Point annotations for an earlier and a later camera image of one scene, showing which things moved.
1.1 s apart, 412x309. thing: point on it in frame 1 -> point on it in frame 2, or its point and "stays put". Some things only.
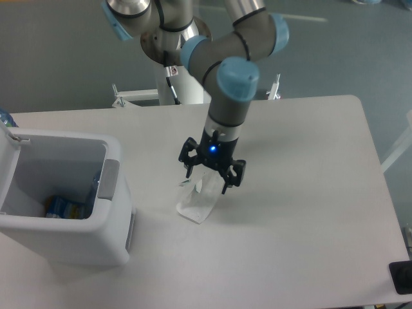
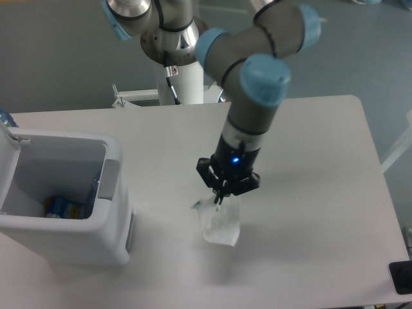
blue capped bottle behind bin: (7, 118) stays put
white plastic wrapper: (199, 196) -> (221, 221)
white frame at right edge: (406, 144) stays put
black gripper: (214, 152) -> (232, 162)
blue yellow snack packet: (58, 206) stays put
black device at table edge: (401, 275) stays put
